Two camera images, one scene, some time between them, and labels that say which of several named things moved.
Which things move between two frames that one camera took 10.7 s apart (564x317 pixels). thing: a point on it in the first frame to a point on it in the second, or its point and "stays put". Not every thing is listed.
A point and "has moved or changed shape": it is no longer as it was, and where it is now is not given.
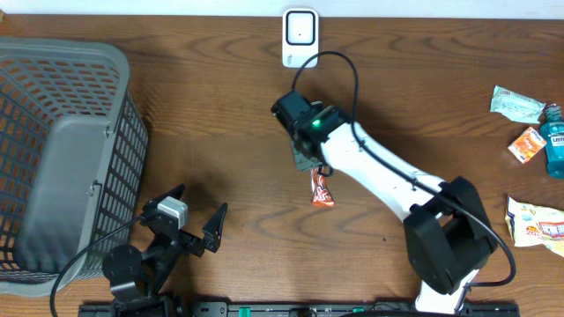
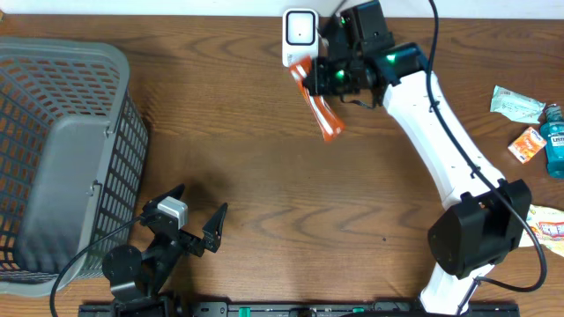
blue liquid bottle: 552,135 stays put
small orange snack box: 527,145 stays put
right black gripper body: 300,161 to 336,76
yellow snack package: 532,224 stays put
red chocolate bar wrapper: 320,195 has moved or changed shape
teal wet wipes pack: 515,106 stays put
